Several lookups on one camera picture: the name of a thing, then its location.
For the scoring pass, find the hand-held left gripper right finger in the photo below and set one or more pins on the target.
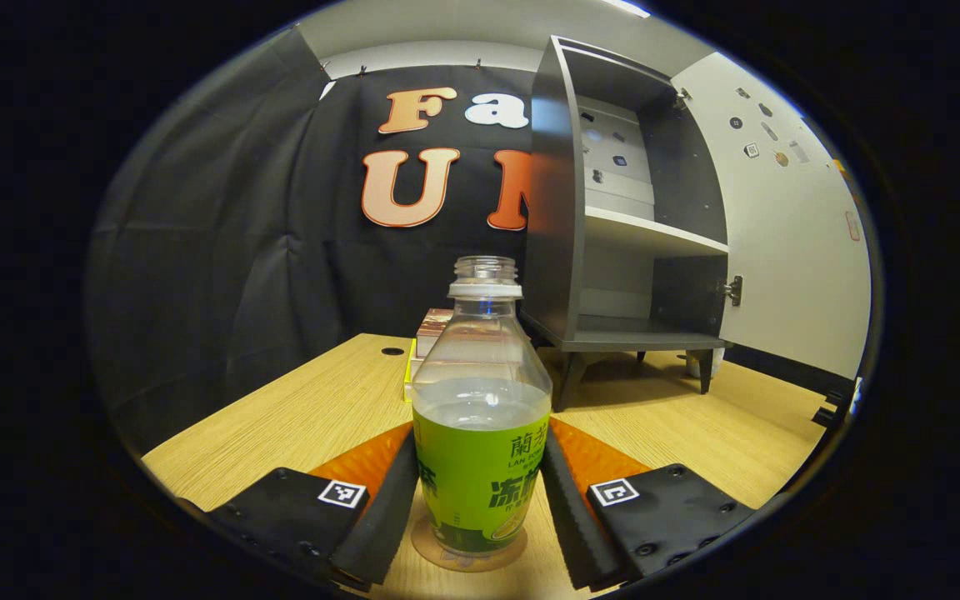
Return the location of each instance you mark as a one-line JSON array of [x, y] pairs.
[[572, 525]]

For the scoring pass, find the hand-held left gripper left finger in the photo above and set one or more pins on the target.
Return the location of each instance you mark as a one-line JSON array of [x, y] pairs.
[[380, 517]]

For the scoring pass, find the round brown coaster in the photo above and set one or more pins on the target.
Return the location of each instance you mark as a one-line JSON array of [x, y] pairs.
[[447, 560]]

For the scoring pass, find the green label plastic bottle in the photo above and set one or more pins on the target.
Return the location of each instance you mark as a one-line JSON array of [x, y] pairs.
[[480, 467]]

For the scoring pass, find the dark grey cabinet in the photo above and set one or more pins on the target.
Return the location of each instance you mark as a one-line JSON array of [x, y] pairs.
[[551, 208]]

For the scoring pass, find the grey cabinet door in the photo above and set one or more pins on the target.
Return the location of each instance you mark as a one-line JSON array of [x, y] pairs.
[[788, 250]]

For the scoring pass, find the metal door hinge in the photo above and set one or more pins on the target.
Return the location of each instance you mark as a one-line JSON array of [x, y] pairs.
[[732, 290], [682, 97]]

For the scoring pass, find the black table grommet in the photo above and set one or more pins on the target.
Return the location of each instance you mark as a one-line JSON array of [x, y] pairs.
[[392, 351]]

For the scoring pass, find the black backdrop cloth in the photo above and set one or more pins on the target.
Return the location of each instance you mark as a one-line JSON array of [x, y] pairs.
[[222, 250]]

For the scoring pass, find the large ceiling light panel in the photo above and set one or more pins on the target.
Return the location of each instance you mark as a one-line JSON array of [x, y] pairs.
[[626, 7]]

